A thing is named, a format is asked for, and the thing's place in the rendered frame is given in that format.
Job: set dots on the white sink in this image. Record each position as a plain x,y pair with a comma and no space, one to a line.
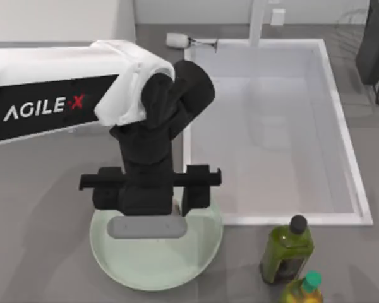
271,142

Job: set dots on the green bottle with black cap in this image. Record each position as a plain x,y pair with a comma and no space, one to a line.
285,252

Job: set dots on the yellow bottle with green cap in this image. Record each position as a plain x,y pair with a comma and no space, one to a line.
303,292

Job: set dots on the tall white tap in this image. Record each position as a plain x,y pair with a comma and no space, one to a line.
256,22

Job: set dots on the dark grey rack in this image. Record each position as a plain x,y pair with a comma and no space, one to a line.
374,47

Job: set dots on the small white wall socket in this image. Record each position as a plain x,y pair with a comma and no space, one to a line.
278,16

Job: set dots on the pale green glass plate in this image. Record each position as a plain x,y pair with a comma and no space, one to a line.
151,265

